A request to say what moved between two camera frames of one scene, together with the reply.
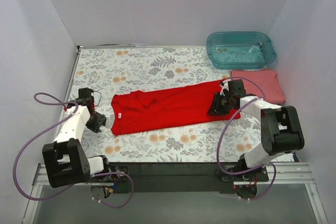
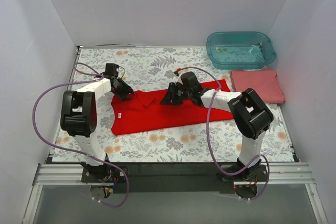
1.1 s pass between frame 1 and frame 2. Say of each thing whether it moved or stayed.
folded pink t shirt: stayed
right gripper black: moved
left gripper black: moved
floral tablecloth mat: stayed
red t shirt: stayed
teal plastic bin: stayed
